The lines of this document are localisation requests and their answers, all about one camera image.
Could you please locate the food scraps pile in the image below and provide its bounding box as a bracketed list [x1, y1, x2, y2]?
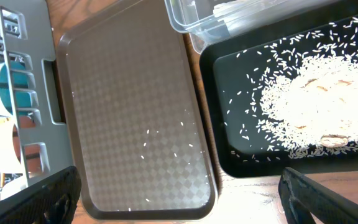
[222, 17, 358, 164]

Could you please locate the light blue bowl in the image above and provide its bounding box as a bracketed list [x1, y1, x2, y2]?
[0, 61, 32, 117]

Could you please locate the clear plastic bin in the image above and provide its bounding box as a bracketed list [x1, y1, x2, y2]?
[165, 0, 334, 54]

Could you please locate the white bowl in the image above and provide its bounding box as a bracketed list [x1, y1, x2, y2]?
[0, 121, 42, 174]

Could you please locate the black waste tray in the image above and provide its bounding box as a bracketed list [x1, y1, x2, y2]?
[200, 9, 358, 178]

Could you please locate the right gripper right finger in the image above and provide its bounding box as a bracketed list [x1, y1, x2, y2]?
[278, 167, 358, 223]

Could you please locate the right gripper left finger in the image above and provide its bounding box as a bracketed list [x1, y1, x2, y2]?
[0, 166, 81, 223]

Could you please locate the grey dish rack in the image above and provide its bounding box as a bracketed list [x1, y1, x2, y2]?
[0, 0, 73, 192]

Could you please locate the dark brown serving tray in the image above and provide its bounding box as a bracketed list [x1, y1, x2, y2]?
[57, 0, 217, 220]

